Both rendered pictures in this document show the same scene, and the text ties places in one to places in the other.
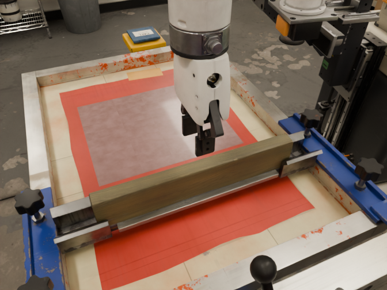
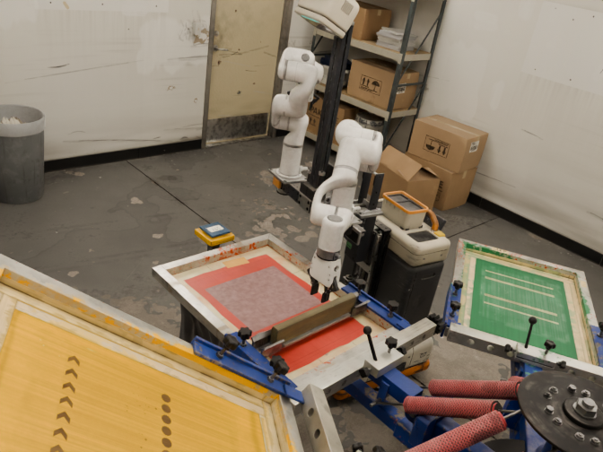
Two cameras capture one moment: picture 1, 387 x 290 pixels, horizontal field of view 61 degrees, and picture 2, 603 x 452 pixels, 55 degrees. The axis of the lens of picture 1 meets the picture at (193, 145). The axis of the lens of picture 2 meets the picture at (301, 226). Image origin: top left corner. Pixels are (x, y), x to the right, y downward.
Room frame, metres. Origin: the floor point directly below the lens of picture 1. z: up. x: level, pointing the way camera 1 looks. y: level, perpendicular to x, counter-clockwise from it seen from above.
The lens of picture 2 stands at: (-1.06, 0.74, 2.22)
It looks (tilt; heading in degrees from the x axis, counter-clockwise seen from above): 27 degrees down; 336
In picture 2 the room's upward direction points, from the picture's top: 10 degrees clockwise
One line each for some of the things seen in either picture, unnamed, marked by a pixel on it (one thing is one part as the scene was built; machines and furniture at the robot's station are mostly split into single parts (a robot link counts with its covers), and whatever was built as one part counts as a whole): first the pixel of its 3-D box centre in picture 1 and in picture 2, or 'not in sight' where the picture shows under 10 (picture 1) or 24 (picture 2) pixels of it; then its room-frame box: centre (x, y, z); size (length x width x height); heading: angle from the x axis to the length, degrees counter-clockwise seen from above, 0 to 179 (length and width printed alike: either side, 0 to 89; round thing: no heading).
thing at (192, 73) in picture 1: (198, 75); (325, 265); (0.40, -0.01, 1.24); 0.10 x 0.07 x 0.11; 23
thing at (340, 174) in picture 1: (326, 168); (372, 310); (0.47, -0.28, 0.97); 0.30 x 0.05 x 0.07; 23
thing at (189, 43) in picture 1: (201, 33); (329, 251); (0.39, -0.01, 1.30); 0.09 x 0.07 x 0.03; 23
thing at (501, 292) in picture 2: not in sight; (529, 302); (0.34, -0.89, 1.05); 1.08 x 0.61 x 0.23; 143
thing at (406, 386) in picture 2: not in sight; (394, 382); (0.07, -0.15, 1.02); 0.17 x 0.06 x 0.05; 23
